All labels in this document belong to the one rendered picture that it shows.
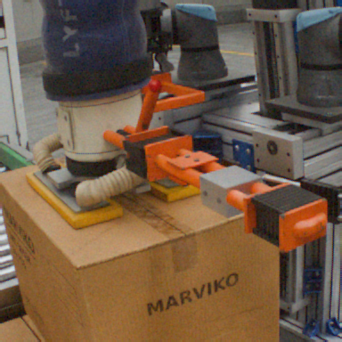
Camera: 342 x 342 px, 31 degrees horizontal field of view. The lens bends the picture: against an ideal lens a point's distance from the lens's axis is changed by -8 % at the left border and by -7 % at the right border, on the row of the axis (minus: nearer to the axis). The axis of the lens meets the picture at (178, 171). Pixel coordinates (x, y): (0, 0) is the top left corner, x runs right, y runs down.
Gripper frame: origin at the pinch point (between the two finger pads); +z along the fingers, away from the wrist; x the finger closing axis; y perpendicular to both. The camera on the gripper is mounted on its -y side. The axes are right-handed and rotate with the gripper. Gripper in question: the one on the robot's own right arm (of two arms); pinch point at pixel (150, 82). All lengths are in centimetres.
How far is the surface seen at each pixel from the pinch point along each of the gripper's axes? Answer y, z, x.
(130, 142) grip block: 54, -2, -31
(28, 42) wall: -915, 64, 217
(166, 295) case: 60, 24, -31
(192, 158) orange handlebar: 65, 0, -26
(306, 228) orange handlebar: 95, 1, -28
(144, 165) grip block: 57, 1, -30
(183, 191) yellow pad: 46, 12, -18
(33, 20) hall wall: -922, 25, 231
